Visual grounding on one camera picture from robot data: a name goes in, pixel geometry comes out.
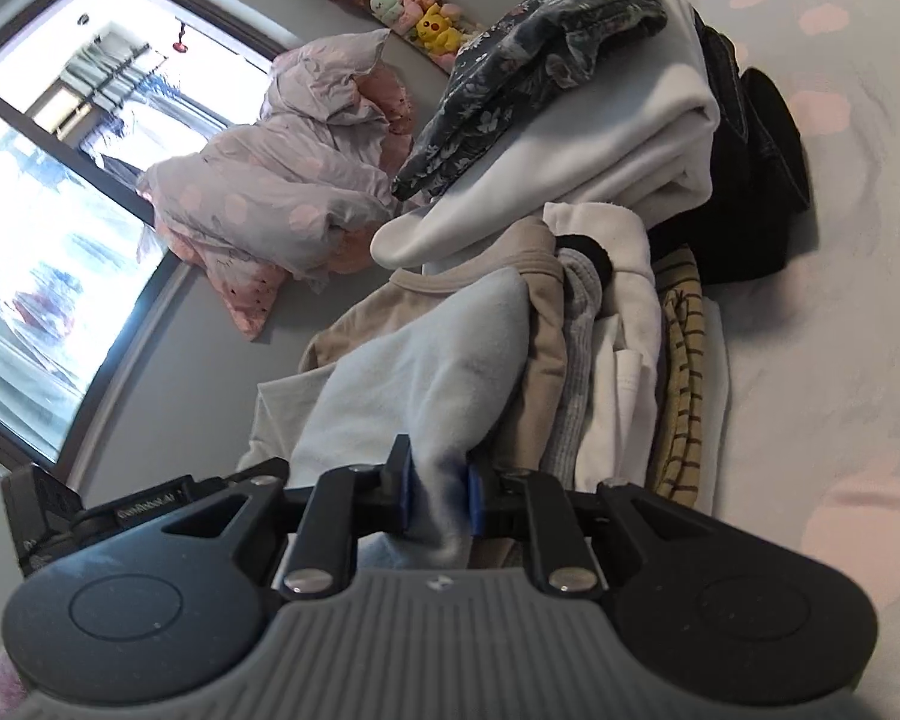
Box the light grey-blue garment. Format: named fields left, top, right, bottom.
left=290, top=268, right=530, bottom=571

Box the white hooded garment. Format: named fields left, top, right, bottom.
left=543, top=203, right=663, bottom=493

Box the yellow black striped garment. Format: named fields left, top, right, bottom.
left=647, top=247, right=707, bottom=509

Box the grey knit folded garment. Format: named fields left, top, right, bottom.
left=541, top=247, right=603, bottom=489

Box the beige folded garment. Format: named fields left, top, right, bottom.
left=299, top=218, right=567, bottom=470

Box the pink dotted bed sheet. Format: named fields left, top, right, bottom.
left=692, top=0, right=900, bottom=606

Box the pink dotted crumpled duvet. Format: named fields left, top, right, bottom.
left=136, top=29, right=414, bottom=340

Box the white folded sweatshirt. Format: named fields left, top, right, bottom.
left=370, top=0, right=720, bottom=270

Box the black folded garment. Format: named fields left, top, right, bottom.
left=679, top=18, right=811, bottom=284

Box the dark framed window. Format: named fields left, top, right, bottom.
left=0, top=0, right=294, bottom=478

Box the dark floral folded garment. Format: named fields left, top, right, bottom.
left=391, top=0, right=668, bottom=202

